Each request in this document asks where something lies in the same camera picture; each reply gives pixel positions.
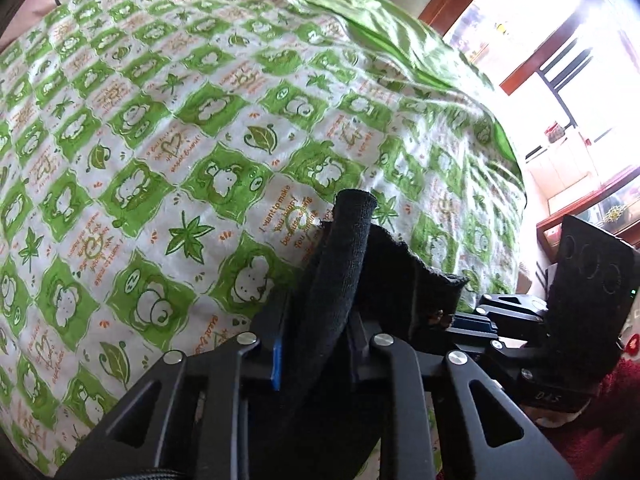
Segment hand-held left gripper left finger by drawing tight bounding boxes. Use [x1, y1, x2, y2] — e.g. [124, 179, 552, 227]
[52, 287, 296, 480]

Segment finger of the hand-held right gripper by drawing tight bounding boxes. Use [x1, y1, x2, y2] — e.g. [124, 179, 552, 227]
[475, 292, 551, 328]
[442, 314, 533, 381]

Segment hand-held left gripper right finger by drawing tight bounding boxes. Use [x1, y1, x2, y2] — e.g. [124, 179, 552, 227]
[347, 310, 578, 480]

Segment black pants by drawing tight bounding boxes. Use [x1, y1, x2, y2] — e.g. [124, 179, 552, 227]
[277, 188, 471, 480]

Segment wooden cabinet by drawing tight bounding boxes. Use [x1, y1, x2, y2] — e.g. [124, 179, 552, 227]
[536, 167, 640, 263]

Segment red fuzzy cloth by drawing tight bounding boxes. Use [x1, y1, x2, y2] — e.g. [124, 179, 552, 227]
[530, 330, 640, 480]

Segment green printed bed sheet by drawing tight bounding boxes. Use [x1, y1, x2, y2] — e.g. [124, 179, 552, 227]
[0, 0, 528, 478]

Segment plain green quilt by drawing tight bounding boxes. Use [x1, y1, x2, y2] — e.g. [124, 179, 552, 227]
[225, 0, 526, 176]

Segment wooden window frame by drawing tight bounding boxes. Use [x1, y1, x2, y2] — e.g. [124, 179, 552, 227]
[419, 0, 640, 128]

